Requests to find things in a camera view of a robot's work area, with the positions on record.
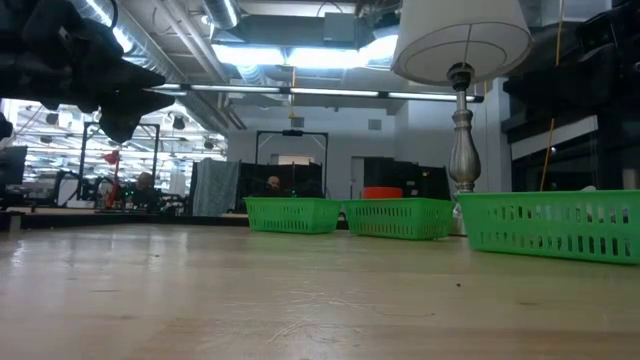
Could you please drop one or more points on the bright ceiling light panel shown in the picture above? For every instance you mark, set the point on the bright ceiling light panel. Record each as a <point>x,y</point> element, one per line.
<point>325,57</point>

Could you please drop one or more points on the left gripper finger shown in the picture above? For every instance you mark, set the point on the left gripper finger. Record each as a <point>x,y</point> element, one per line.
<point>132,80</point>
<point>125,117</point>

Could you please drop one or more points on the grey ceiling unit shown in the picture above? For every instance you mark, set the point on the grey ceiling unit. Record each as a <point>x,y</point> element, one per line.
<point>340,27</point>

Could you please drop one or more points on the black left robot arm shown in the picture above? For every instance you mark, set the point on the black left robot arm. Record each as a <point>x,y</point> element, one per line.
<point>15,25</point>

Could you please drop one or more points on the silver air duct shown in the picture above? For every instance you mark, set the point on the silver air duct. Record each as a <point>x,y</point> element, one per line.
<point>220,12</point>
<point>150,45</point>

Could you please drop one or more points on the green plastic basket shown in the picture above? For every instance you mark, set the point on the green plastic basket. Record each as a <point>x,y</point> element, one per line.
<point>400,220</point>
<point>550,200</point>
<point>292,215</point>

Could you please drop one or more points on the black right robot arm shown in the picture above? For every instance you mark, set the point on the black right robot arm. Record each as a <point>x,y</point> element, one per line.
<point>590,65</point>

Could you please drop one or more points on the black monitor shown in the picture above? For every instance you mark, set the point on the black monitor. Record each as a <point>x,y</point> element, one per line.
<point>12,170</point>

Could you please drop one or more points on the grey hanging cloth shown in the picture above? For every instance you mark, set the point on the grey hanging cloth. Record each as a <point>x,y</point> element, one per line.
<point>215,187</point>

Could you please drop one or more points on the person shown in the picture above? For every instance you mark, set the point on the person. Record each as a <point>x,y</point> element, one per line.
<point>145,182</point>
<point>273,184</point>

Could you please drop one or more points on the black gantry frame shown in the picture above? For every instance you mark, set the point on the black gantry frame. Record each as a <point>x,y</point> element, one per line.
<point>156,150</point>
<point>292,133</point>

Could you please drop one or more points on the red clamp stand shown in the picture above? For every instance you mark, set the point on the red clamp stand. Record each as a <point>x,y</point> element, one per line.
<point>112,157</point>

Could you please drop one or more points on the white shade silver table lamp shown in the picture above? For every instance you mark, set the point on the white shade silver table lamp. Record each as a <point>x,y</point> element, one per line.
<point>460,40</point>

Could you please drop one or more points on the long ceiling light bar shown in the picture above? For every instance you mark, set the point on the long ceiling light bar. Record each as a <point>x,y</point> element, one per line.
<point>330,92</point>

